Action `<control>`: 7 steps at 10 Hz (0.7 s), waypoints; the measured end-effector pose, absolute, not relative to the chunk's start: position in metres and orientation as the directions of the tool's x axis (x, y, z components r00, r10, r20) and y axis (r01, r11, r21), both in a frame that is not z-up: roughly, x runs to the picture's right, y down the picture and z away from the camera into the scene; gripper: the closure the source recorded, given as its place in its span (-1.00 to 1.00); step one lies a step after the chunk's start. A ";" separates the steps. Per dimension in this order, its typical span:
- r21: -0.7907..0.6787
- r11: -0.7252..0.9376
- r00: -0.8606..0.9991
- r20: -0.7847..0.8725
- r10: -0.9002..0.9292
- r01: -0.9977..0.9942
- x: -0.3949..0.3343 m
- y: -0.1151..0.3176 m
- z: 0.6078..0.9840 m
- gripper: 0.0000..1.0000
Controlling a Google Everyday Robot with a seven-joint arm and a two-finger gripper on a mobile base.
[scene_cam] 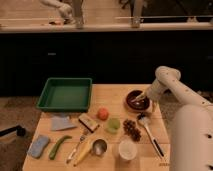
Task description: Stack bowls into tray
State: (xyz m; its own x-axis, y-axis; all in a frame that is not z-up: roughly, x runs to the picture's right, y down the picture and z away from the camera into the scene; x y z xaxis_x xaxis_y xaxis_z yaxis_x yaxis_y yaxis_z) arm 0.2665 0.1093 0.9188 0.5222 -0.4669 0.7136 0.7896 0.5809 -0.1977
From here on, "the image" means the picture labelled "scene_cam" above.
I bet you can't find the blue sponge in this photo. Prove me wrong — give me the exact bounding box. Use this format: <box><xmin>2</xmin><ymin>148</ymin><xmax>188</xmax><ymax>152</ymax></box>
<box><xmin>27</xmin><ymin>135</ymin><xmax>50</xmax><ymax>159</ymax></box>

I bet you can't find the silver metal cup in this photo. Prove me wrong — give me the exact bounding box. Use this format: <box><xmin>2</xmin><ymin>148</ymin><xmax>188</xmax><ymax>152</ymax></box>
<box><xmin>92</xmin><ymin>139</ymin><xmax>107</xmax><ymax>156</ymax></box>

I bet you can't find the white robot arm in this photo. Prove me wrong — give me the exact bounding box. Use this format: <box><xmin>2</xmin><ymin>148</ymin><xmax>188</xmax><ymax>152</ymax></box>
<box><xmin>134</xmin><ymin>66</ymin><xmax>213</xmax><ymax>171</ymax></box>

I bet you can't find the silver fork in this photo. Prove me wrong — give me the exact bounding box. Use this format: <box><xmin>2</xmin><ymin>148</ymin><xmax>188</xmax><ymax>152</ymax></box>
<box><xmin>66</xmin><ymin>130</ymin><xmax>89</xmax><ymax>164</ymax></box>

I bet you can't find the white plastic cup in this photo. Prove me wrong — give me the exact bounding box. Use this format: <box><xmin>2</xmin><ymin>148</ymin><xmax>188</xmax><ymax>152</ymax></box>
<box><xmin>118</xmin><ymin>139</ymin><xmax>137</xmax><ymax>161</ymax></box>

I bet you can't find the brown grape bunch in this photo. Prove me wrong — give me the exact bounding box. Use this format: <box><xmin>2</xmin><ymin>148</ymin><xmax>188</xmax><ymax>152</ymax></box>
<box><xmin>123</xmin><ymin>119</ymin><xmax>141</xmax><ymax>142</ymax></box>

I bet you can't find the yellow banana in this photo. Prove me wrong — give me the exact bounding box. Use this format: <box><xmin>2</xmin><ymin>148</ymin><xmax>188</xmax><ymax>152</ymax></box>
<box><xmin>73</xmin><ymin>139</ymin><xmax>92</xmax><ymax>167</ymax></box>

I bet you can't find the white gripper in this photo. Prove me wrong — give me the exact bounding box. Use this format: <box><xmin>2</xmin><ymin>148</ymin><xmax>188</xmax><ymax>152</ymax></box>
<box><xmin>131</xmin><ymin>85</ymin><xmax>163</xmax><ymax>113</ymax></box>

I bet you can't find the spoon with black handle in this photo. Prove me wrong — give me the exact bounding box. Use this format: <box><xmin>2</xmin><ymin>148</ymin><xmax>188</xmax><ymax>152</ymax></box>
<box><xmin>137</xmin><ymin>113</ymin><xmax>164</xmax><ymax>159</ymax></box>

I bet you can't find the red tomato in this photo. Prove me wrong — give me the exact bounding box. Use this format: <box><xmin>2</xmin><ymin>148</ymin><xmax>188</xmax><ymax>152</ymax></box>
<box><xmin>97</xmin><ymin>108</ymin><xmax>109</xmax><ymax>121</ymax></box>

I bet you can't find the green plastic tray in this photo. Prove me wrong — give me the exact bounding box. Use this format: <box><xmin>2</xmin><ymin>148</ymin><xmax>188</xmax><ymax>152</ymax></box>
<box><xmin>37</xmin><ymin>78</ymin><xmax>92</xmax><ymax>113</ymax></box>

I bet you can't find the black chair part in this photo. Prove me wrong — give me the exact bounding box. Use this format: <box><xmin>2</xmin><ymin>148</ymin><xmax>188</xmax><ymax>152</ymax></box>
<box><xmin>0</xmin><ymin>125</ymin><xmax>26</xmax><ymax>137</ymax></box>

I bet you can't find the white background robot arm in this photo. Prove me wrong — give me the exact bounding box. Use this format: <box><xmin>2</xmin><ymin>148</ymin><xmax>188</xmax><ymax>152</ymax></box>
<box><xmin>39</xmin><ymin>0</ymin><xmax>73</xmax><ymax>24</ymax></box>

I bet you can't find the dark red bowl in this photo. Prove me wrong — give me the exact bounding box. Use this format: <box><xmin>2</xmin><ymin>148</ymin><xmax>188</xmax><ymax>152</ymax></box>
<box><xmin>125</xmin><ymin>90</ymin><xmax>150</xmax><ymax>111</ymax></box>

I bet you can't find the grey folded cloth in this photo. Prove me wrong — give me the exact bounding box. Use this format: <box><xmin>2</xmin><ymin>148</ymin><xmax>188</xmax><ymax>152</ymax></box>
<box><xmin>51</xmin><ymin>114</ymin><xmax>76</xmax><ymax>131</ymax></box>

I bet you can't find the green apple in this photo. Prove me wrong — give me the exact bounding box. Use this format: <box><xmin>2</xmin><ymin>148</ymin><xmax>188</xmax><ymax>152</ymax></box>
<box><xmin>106</xmin><ymin>118</ymin><xmax>120</xmax><ymax>134</ymax></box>

